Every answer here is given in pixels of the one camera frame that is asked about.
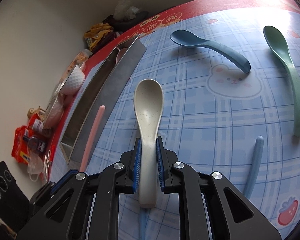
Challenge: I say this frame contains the pink chopstick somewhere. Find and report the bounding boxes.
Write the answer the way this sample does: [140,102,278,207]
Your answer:
[79,105,106,172]

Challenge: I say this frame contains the beige plastic spoon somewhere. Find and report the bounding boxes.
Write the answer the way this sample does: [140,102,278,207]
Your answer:
[134,79,164,209]

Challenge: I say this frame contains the blue chopstick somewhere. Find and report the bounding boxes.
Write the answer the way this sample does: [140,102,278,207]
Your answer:
[243,135,264,199]

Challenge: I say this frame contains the dark blue plastic spoon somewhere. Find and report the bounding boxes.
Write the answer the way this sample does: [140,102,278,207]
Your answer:
[170,30,251,73]

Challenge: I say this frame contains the red snack package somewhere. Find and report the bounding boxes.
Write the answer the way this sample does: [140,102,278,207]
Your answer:
[11,114,47,165]

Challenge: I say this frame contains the small dark bottle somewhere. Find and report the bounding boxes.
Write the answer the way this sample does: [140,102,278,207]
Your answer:
[23,135,46,154]

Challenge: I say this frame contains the stainless steel utensil tray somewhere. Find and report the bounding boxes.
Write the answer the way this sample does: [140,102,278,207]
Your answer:
[59,35,146,165]

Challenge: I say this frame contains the white dimpled bowl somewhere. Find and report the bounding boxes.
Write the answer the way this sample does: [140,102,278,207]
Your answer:
[59,65,85,95]

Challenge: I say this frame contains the blue plaid table mat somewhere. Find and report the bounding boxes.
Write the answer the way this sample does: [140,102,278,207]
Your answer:
[48,8,300,240]

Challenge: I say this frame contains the yellow snack bags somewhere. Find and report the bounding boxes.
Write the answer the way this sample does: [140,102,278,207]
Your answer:
[83,23,114,53]

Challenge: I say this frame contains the clear plastic bag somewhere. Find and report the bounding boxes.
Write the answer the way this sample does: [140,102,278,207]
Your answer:
[114,0,140,21]

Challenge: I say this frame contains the green plastic spoon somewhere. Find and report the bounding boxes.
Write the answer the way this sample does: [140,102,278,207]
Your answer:
[263,25,300,137]

